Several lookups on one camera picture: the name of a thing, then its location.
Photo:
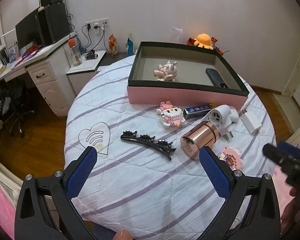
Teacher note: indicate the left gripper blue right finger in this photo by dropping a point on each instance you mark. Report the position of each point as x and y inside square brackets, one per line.
[218, 172]

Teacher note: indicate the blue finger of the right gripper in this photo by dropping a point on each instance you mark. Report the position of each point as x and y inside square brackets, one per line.
[276, 155]
[289, 149]

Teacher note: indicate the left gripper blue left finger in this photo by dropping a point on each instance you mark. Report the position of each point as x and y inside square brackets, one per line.
[78, 171]

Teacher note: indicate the pink purple block figure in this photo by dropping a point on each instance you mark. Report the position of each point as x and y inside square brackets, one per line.
[231, 157]

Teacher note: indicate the white square charger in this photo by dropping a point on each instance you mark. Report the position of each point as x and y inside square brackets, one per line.
[250, 121]

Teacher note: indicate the rose gold cylinder jar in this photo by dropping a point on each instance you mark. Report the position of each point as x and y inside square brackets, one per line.
[204, 134]

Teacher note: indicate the black hair clip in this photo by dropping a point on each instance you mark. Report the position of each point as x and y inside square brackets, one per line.
[160, 145]

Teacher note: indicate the white travel plug adapter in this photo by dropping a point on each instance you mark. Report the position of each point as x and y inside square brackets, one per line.
[220, 118]

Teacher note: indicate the blue rectangular small box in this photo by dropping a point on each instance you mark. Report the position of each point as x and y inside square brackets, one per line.
[198, 111]

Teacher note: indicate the pink white block cat figure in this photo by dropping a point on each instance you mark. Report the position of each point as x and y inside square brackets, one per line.
[170, 115]

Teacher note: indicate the pink doll figurine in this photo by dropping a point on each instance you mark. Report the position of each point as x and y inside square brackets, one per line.
[167, 72]

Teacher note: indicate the white earbuds case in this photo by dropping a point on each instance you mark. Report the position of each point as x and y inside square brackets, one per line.
[234, 115]

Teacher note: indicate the person's right hand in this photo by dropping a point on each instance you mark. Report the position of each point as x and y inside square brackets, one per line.
[292, 210]

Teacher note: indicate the person's left hand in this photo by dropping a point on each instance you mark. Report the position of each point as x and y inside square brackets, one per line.
[123, 235]

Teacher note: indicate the white striped quilt cover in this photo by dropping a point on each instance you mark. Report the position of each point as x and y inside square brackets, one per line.
[133, 187]

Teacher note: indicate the pink printed bedsheet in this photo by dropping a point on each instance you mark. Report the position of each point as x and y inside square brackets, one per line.
[7, 215]

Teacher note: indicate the pink and black storage box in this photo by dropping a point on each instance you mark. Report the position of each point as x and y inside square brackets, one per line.
[192, 86]

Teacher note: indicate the white desk with drawers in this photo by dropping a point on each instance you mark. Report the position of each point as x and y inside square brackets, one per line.
[47, 69]

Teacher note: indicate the clear bottle red cap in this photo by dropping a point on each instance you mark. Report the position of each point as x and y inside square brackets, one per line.
[74, 52]

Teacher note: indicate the orange snack bag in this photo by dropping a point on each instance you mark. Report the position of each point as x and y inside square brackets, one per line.
[112, 43]

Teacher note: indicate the orange octopus plush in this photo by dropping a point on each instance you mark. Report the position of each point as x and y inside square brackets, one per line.
[203, 41]

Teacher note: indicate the blue white snack bag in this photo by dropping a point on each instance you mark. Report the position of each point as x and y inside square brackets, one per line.
[130, 45]

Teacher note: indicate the red toy crate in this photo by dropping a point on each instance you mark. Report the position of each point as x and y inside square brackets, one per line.
[214, 41]

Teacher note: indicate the black computer monitor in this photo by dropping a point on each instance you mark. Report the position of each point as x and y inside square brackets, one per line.
[27, 30]

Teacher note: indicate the small black camera gadget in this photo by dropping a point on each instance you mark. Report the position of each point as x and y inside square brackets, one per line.
[91, 55]

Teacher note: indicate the white wall power strip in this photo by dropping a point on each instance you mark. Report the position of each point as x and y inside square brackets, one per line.
[102, 23]

